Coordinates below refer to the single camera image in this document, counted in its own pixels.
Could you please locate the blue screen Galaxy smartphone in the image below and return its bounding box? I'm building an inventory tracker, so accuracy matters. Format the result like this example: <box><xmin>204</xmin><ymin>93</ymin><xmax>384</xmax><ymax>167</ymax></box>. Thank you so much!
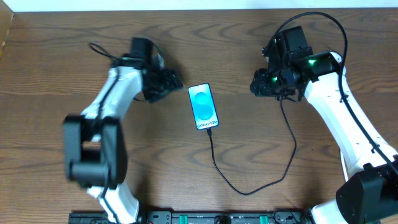
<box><xmin>188</xmin><ymin>83</ymin><xmax>220</xmax><ymax>130</ymax></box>

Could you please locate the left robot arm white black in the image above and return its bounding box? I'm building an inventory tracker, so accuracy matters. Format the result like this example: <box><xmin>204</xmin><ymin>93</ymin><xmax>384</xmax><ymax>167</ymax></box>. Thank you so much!
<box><xmin>63</xmin><ymin>37</ymin><xmax>183</xmax><ymax>223</ymax></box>

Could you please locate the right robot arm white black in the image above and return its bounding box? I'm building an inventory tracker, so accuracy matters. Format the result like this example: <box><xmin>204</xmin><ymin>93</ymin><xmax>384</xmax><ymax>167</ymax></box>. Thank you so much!
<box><xmin>250</xmin><ymin>26</ymin><xmax>397</xmax><ymax>223</ymax></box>

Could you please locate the black left camera cable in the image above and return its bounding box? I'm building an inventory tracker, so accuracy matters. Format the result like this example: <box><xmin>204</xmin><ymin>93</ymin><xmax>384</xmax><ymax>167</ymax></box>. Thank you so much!
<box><xmin>88</xmin><ymin>42</ymin><xmax>125</xmax><ymax>224</ymax></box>

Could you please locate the black camera cable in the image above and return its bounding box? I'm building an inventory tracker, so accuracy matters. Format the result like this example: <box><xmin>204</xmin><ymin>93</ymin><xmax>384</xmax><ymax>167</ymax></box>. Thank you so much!
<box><xmin>262</xmin><ymin>11</ymin><xmax>398</xmax><ymax>177</ymax></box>
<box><xmin>88</xmin><ymin>42</ymin><xmax>125</xmax><ymax>224</ymax></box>

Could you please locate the white power strip cord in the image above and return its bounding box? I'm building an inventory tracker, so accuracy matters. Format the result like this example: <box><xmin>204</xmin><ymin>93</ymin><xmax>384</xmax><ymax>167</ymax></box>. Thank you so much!
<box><xmin>339</xmin><ymin>149</ymin><xmax>349</xmax><ymax>183</ymax></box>

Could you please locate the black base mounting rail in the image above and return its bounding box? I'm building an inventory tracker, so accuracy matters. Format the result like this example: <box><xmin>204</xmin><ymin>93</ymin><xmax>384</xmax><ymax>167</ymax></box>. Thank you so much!
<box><xmin>67</xmin><ymin>209</ymin><xmax>314</xmax><ymax>224</ymax></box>

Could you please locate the black right camera cable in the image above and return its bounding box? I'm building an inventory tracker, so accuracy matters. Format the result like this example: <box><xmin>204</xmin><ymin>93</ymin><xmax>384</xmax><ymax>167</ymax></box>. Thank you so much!
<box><xmin>262</xmin><ymin>11</ymin><xmax>398</xmax><ymax>177</ymax></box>

